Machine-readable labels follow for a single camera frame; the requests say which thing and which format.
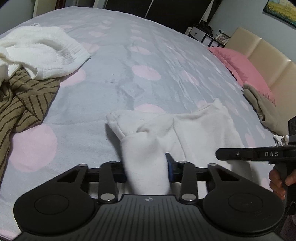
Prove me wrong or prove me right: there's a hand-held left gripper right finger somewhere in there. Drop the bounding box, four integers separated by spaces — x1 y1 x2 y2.
165 152 238 205

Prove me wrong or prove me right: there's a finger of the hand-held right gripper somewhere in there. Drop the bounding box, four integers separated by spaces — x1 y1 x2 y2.
215 148 255 161

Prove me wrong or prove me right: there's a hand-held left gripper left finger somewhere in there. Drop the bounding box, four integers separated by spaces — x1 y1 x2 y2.
57 161 127 205

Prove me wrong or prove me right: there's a white fleece sweater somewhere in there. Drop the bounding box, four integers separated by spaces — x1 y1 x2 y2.
106 98 252 195

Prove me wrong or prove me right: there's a white crinkled muslin garment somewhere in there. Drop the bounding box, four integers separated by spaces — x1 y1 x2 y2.
0 23 91 85

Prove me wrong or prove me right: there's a person's right hand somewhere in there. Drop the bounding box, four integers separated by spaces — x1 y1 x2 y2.
269 165 296 200

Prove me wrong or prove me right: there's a beige blanket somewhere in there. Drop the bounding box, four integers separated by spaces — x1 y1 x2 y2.
242 83 289 137

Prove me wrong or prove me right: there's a pink pillow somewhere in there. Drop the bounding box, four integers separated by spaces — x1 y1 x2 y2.
207 46 277 106

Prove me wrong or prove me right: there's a cream padded headboard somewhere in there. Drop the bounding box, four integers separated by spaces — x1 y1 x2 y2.
225 26 296 112

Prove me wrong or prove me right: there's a bed with pink-dotted sheet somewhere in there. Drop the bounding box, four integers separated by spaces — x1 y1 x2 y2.
0 6 281 234

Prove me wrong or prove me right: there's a brown striped garment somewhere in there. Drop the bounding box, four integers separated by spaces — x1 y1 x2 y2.
0 68 61 173

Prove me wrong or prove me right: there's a white nightstand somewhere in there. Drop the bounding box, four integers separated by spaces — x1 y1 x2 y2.
186 26 229 48

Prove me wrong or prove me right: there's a dark bundle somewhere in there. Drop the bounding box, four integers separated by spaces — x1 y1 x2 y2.
198 21 214 35

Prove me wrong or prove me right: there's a framed landscape painting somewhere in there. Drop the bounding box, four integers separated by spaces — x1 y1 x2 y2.
263 0 296 26

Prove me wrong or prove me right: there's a black sliding wardrobe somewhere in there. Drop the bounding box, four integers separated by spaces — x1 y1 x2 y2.
92 0 214 28

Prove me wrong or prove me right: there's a small picture frame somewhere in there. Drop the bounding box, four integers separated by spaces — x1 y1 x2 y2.
215 33 230 44

